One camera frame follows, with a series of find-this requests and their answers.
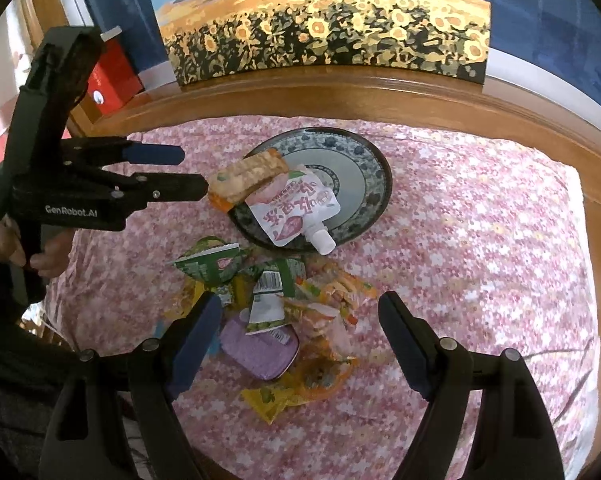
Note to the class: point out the sunflower painting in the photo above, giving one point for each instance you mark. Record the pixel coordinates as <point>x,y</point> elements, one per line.
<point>305,20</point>

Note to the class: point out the orange clear snack packet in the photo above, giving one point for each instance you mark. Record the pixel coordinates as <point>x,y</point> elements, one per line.
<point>330,310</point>

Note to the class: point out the red box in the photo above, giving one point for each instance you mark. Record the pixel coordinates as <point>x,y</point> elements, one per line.
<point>115,80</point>

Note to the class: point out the green white-backed snack packet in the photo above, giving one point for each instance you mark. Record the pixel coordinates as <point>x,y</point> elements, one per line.
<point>270,290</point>

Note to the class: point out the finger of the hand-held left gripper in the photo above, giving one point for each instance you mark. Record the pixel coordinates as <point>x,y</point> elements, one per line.
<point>153,153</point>
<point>180,188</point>

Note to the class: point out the yellow candy packet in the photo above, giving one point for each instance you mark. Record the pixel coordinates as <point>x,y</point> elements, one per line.
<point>268,400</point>

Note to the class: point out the green triangular snack packet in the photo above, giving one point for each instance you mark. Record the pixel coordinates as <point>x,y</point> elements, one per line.
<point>208,265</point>

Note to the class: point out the pink spout pouch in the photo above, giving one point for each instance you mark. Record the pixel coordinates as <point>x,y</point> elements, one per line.
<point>293,205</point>

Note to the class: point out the dark patterned ceramic plate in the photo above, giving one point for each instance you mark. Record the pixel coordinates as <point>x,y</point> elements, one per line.
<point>353,180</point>

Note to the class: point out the person's left hand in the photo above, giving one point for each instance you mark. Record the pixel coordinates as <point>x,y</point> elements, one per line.
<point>3,245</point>

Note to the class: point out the pink floral cloth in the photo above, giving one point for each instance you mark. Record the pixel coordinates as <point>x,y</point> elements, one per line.
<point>480,260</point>

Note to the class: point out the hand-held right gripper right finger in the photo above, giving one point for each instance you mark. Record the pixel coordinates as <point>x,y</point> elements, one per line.
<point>405,342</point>

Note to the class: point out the person's left forearm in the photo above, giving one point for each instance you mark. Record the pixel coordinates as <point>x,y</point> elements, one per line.
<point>5,340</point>

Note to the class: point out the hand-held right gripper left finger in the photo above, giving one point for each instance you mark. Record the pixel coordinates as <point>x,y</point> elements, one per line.
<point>195,347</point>

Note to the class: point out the yellow green snack packet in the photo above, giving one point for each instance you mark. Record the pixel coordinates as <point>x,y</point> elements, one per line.
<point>188,296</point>

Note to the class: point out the orange cracker packet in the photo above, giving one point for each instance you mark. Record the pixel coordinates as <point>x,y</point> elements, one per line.
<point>245,175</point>

